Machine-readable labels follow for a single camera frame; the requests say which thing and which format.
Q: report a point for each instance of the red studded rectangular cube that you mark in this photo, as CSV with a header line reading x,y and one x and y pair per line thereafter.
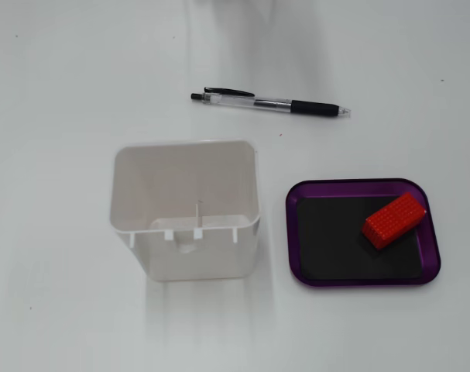
x,y
393,219

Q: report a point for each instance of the white plastic open box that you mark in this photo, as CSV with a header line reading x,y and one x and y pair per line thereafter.
x,y
184,186

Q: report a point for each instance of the clear black ballpoint pen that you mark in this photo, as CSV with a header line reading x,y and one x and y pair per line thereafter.
x,y
308,107

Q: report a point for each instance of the purple metal tray black mat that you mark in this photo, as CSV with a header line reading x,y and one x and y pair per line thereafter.
x,y
335,240

